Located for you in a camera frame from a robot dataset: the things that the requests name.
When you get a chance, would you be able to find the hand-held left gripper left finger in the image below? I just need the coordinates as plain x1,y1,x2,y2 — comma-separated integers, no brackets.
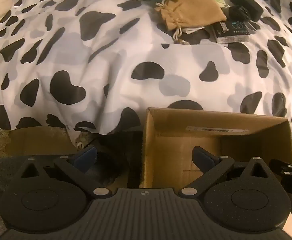
18,145,110,197

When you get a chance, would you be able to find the black cloth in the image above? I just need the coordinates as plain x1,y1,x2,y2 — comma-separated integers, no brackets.
91,130,142,188

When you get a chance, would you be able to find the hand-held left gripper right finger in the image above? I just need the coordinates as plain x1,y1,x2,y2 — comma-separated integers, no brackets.
178,146,274,197

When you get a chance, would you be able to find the dark printed carton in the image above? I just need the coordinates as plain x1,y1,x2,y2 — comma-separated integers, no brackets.
212,20,250,44

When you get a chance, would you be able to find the cow print blanket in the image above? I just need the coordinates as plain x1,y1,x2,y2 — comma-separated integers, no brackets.
0,0,292,143

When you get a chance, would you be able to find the tan drawstring pouch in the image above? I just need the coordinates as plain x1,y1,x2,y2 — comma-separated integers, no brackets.
155,0,228,45

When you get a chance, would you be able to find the green wet wipes packet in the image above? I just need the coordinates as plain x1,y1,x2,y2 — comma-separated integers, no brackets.
211,0,230,8

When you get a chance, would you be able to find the black foam block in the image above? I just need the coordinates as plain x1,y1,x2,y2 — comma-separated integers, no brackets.
230,0,264,22

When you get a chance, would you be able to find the black plastic bag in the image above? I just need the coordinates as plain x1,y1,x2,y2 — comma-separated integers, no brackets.
222,5,250,22

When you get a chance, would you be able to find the shallow brown cardboard box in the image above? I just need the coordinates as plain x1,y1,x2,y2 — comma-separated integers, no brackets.
9,126,77,157

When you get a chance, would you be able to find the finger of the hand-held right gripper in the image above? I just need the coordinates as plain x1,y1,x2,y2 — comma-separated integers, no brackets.
271,159,292,178

